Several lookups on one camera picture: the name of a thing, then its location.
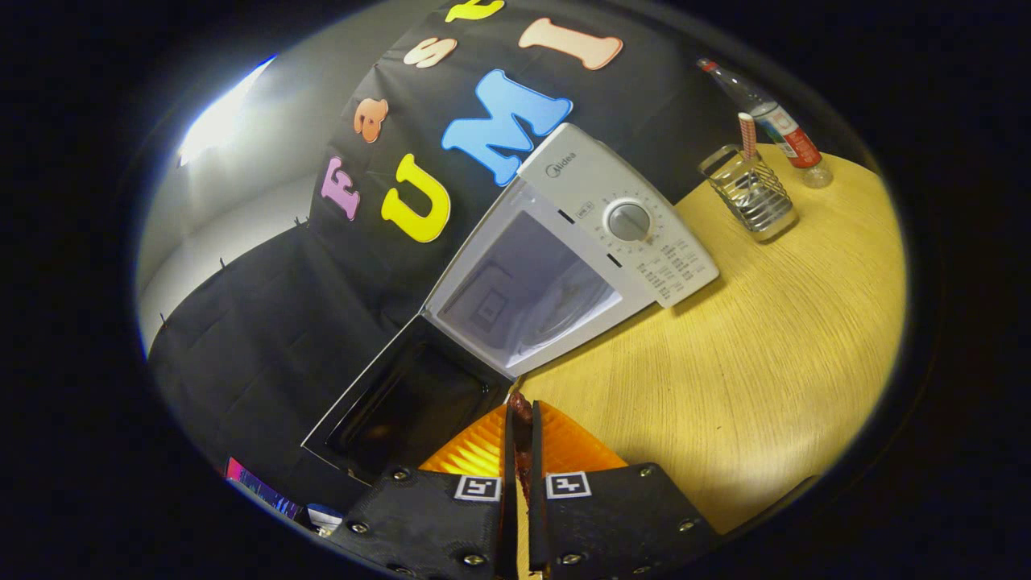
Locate metal wire holder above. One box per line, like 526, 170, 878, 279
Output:
698, 144, 799, 243

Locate white toaster oven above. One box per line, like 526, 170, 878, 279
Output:
300, 122, 720, 484

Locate white paper item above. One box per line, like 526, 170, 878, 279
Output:
306, 503, 344, 537

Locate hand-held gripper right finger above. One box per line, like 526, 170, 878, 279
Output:
532, 400, 722, 580

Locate reddish-brown dried meat strip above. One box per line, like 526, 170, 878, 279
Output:
507, 391, 534, 508

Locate ceiling light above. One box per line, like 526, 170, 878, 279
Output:
177, 55, 279, 167

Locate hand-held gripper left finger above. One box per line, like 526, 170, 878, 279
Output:
326, 403, 517, 580

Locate computer monitor screen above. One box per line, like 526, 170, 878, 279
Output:
226, 457, 303, 520

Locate clear bottle with red label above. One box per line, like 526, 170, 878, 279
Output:
697, 58, 834, 189

